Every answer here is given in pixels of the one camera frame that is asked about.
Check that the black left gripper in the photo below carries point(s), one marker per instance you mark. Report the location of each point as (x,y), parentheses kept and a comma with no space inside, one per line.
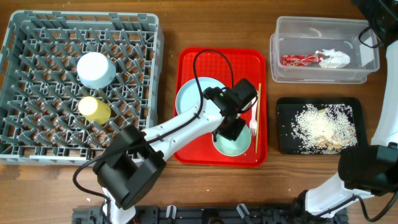
(233,134)

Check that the light blue plate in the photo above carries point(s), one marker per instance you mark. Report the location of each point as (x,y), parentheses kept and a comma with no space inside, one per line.
(188,94)

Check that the red snack wrapper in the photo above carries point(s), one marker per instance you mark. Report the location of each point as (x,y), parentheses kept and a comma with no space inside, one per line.
(300,60)

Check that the white napkin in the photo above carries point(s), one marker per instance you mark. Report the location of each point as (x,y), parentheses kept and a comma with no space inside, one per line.
(333,59)

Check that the yellow cup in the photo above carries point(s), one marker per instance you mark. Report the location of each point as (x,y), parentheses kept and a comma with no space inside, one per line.
(94,110)

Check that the white bowl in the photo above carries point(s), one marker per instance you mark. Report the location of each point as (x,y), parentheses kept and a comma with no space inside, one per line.
(95,70)

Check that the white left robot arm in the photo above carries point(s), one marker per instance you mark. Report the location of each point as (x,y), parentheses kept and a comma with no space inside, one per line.
(134,160)

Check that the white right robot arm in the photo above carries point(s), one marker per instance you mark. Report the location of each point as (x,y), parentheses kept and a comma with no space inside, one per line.
(363,172)

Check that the clear plastic waste bin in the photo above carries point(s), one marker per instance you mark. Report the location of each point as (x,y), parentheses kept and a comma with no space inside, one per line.
(305,35)

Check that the grey dishwasher rack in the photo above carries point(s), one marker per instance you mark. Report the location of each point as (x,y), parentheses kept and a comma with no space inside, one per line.
(40,88)

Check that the white plastic fork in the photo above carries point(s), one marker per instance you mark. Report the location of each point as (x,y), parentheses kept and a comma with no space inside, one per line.
(253,121)

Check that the wooden chopstick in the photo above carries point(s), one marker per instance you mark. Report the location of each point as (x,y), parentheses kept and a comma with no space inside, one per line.
(258,116)

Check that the red serving tray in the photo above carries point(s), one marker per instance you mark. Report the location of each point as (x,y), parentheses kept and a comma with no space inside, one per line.
(246,63)

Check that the black tray with rice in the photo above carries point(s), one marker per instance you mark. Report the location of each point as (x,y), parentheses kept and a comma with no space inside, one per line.
(308,125)

